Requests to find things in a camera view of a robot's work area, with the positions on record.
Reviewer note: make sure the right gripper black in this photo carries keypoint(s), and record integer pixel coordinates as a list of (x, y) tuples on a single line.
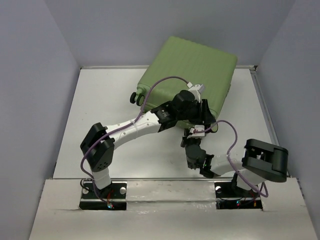
[(184, 139)]

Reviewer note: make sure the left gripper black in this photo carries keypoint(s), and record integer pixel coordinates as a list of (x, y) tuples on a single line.
[(206, 117)]

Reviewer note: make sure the green hard-shell suitcase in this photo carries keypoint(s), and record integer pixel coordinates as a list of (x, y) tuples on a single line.
[(180, 61)]

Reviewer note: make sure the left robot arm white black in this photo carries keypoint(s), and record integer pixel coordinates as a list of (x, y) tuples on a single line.
[(100, 142)]

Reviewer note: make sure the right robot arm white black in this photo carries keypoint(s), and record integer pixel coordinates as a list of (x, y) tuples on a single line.
[(261, 162)]

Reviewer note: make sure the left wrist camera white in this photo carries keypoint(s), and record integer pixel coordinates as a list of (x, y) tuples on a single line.
[(196, 90)]

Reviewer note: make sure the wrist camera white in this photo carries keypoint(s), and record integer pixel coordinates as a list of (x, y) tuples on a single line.
[(196, 132), (196, 90)]

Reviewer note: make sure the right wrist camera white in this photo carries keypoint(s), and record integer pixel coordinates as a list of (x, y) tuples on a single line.
[(196, 132)]

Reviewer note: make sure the aluminium rail front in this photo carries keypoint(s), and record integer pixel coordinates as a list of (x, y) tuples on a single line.
[(221, 178)]

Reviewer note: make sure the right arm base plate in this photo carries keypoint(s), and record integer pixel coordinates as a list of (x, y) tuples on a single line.
[(235, 198)]

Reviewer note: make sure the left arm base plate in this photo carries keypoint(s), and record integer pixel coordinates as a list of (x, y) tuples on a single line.
[(111, 198)]

